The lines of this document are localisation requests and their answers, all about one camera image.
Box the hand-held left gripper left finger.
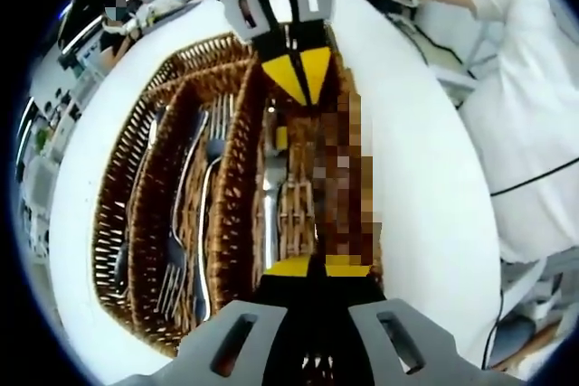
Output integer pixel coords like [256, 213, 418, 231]
[148, 255, 325, 386]

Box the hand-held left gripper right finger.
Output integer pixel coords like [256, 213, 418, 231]
[323, 276, 521, 386]

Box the silver metal knife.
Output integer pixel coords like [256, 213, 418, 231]
[261, 103, 290, 272]

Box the brown wicker storage slots basket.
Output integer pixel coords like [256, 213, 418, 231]
[91, 28, 385, 360]

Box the silver metal fork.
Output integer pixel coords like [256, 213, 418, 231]
[194, 95, 237, 315]
[156, 109, 210, 317]

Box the silver metal spoon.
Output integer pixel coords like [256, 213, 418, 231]
[128, 105, 165, 242]

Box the person in white shirt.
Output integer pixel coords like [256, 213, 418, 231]
[447, 0, 579, 265]

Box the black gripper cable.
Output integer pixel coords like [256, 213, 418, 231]
[481, 286, 506, 372]

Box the black chest device cable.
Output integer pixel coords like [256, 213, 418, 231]
[489, 166, 579, 197]

